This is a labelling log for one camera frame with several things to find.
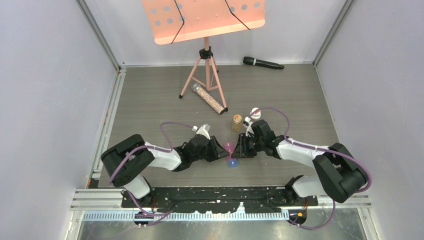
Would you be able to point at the pink music stand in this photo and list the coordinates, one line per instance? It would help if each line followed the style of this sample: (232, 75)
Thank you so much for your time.
(174, 21)

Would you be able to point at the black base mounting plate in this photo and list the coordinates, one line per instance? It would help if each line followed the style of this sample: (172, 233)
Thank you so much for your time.
(219, 200)

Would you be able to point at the small amber pill bottle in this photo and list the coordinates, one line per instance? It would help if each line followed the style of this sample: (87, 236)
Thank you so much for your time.
(237, 123)

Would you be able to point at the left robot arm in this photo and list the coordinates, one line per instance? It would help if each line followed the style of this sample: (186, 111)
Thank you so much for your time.
(125, 161)

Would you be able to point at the black microphone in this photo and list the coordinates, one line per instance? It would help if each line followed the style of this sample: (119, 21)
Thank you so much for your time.
(251, 61)

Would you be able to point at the pink blue weekly pill organizer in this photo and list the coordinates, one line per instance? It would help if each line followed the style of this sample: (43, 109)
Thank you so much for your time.
(231, 161)

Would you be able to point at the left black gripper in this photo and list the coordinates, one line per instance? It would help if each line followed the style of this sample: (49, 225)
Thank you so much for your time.
(217, 151)

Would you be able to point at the white vitamin pill bottle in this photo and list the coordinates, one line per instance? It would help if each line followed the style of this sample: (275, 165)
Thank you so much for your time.
(255, 114)

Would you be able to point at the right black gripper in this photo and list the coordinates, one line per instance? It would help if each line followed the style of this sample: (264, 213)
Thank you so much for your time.
(240, 151)

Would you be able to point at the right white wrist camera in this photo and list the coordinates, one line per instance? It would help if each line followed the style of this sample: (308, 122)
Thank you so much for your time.
(247, 123)

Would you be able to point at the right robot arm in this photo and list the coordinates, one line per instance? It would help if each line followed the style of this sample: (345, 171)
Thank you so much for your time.
(338, 176)

